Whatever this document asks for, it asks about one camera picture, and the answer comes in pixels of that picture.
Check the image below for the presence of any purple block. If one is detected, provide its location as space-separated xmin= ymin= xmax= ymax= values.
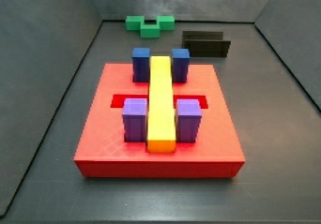
xmin=122 ymin=98 xmax=147 ymax=142
xmin=175 ymin=99 xmax=202 ymax=142

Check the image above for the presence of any red base board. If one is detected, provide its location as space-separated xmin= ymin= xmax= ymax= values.
xmin=74 ymin=64 xmax=246 ymax=178

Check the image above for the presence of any green U-shaped object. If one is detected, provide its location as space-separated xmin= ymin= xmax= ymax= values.
xmin=126 ymin=16 xmax=175 ymax=38

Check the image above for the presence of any black fixture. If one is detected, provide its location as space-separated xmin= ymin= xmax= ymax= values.
xmin=182 ymin=31 xmax=232 ymax=58

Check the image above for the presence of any purple right block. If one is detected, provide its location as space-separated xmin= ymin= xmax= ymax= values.
xmin=175 ymin=99 xmax=202 ymax=142

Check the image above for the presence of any purple left block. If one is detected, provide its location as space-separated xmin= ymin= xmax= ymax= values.
xmin=122 ymin=98 xmax=147 ymax=142

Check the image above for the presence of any dark blue right block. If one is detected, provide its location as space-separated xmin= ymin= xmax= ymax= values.
xmin=171 ymin=49 xmax=191 ymax=82

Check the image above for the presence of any dark blue block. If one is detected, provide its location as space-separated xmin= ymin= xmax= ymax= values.
xmin=131 ymin=48 xmax=151 ymax=82
xmin=171 ymin=49 xmax=191 ymax=82

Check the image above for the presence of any dark blue left block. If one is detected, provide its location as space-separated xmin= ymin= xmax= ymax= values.
xmin=131 ymin=48 xmax=151 ymax=82

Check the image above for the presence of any yellow long bar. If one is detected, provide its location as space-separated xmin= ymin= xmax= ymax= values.
xmin=147 ymin=56 xmax=175 ymax=153

